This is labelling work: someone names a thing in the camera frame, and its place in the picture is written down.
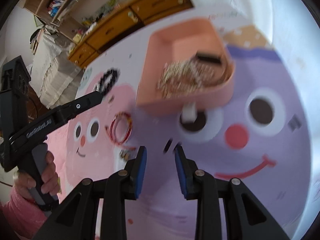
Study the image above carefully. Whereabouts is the flower earrings pair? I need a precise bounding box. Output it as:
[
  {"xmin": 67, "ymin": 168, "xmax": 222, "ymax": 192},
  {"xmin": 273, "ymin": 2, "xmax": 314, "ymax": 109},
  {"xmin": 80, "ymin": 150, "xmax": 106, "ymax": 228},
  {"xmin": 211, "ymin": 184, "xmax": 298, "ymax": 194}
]
[{"xmin": 119, "ymin": 150, "xmax": 136, "ymax": 161}]

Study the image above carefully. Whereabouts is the red string bracelet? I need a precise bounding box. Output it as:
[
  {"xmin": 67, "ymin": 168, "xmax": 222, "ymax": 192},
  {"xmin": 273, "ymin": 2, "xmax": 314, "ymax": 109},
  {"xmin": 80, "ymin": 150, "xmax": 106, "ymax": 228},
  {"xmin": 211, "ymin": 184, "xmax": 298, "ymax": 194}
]
[{"xmin": 106, "ymin": 112, "xmax": 135, "ymax": 147}]

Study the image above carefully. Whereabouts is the black bead bracelet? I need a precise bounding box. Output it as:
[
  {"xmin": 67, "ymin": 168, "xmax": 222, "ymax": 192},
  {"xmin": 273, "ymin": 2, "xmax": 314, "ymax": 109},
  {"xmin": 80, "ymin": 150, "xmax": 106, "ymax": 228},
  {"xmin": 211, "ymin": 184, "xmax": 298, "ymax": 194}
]
[{"xmin": 96, "ymin": 68, "xmax": 119, "ymax": 96}]

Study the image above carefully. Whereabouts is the pink plastic tray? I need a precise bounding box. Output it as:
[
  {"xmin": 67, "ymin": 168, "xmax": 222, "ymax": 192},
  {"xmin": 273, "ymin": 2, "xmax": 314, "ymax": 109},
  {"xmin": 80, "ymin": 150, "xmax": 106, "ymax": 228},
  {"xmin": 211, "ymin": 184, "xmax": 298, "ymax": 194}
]
[{"xmin": 136, "ymin": 17, "xmax": 235, "ymax": 116}]

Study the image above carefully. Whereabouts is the pink sleeve forearm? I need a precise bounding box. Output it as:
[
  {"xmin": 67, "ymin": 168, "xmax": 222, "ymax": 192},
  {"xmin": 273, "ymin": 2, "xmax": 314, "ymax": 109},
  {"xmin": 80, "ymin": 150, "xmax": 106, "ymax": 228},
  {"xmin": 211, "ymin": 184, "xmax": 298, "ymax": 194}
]
[{"xmin": 1, "ymin": 187, "xmax": 47, "ymax": 239}]

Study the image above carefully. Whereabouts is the person's left hand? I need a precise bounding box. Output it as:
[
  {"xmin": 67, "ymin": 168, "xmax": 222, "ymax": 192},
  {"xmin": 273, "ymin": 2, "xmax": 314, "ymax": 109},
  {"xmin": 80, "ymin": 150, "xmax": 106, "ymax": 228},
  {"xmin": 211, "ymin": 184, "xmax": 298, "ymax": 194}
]
[{"xmin": 13, "ymin": 151, "xmax": 60, "ymax": 203}]

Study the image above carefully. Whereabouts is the bed with lace cover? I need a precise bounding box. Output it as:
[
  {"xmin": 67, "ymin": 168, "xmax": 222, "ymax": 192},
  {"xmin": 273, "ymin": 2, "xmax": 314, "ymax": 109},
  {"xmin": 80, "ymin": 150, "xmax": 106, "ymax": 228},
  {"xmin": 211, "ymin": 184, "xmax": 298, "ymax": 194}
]
[{"xmin": 27, "ymin": 28, "xmax": 84, "ymax": 109}]

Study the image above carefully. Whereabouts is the cartoon printed tablecloth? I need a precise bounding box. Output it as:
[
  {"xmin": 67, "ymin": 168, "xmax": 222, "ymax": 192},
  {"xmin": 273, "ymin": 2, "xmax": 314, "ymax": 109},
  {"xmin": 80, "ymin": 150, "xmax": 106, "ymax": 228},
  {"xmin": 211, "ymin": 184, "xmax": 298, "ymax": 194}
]
[{"xmin": 63, "ymin": 4, "xmax": 313, "ymax": 240}]

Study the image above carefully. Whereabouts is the wooden bookshelf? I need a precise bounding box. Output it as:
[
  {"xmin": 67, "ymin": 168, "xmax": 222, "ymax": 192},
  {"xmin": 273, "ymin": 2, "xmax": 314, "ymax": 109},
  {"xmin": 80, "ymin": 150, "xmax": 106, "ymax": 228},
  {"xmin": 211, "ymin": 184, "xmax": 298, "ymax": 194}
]
[{"xmin": 20, "ymin": 0, "xmax": 82, "ymax": 40}]

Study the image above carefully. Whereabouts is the wooden desk with drawers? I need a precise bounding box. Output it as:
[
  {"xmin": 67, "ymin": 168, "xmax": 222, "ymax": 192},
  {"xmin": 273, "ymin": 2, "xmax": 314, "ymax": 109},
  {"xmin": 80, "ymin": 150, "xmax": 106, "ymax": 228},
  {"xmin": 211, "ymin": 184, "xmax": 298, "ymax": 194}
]
[{"xmin": 68, "ymin": 0, "xmax": 194, "ymax": 68}]

